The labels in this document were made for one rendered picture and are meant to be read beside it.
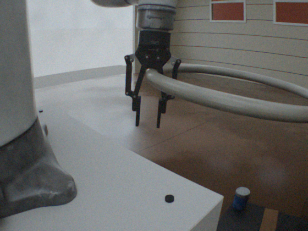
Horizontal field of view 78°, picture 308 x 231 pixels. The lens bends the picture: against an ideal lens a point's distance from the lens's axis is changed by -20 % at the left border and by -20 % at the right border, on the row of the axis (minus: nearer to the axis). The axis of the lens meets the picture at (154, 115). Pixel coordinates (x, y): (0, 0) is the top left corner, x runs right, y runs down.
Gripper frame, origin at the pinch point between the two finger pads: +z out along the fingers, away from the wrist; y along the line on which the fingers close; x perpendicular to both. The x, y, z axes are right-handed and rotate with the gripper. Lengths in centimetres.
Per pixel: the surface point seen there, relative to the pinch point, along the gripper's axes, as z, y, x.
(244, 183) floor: 83, 79, 89
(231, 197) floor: 84, 62, 72
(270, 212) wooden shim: 79, 84, 47
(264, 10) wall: -151, 305, 598
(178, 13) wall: -126, 62, 824
